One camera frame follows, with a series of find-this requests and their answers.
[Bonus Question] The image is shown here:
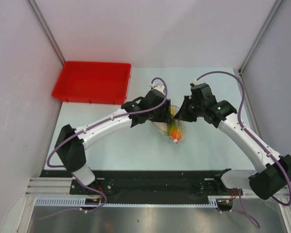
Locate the clear zip top bag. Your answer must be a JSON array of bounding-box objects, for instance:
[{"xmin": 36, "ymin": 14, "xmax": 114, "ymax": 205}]
[{"xmin": 152, "ymin": 105, "xmax": 186, "ymax": 144}]

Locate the orange green fake mango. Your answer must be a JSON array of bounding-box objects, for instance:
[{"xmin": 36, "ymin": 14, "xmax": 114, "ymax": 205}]
[{"xmin": 167, "ymin": 121, "xmax": 183, "ymax": 143}]

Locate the red plastic tray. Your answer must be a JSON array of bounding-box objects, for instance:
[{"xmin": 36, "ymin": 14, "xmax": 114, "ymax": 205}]
[{"xmin": 52, "ymin": 61, "xmax": 131, "ymax": 105}]

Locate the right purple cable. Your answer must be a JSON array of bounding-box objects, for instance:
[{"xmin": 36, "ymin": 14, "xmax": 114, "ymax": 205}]
[{"xmin": 194, "ymin": 71, "xmax": 291, "ymax": 229}]

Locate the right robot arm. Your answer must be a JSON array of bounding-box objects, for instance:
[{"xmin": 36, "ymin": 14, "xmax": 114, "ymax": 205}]
[{"xmin": 175, "ymin": 83, "xmax": 291, "ymax": 200}]

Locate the white slotted cable duct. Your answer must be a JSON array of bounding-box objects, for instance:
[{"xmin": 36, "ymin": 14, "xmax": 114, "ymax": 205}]
[{"xmin": 35, "ymin": 197, "xmax": 218, "ymax": 208}]

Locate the aluminium frame rail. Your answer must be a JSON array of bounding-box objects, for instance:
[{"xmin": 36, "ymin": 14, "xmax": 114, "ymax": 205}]
[{"xmin": 25, "ymin": 178, "xmax": 72, "ymax": 197}]

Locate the yellow fake lemon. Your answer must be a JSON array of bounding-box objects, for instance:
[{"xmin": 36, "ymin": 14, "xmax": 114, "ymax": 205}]
[{"xmin": 170, "ymin": 108, "xmax": 175, "ymax": 117}]

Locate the purple cable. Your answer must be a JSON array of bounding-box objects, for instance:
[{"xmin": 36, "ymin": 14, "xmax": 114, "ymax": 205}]
[
  {"xmin": 36, "ymin": 77, "xmax": 169, "ymax": 220},
  {"xmin": 194, "ymin": 71, "xmax": 291, "ymax": 229}
]

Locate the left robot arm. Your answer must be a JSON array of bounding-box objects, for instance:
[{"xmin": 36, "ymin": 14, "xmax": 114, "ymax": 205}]
[{"xmin": 54, "ymin": 85, "xmax": 171, "ymax": 194}]

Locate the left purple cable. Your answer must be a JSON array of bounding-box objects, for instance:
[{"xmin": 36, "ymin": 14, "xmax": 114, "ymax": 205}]
[{"xmin": 36, "ymin": 77, "xmax": 169, "ymax": 220}]

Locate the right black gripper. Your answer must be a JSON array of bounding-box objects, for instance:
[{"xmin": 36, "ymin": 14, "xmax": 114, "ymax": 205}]
[{"xmin": 174, "ymin": 96, "xmax": 204, "ymax": 122}]

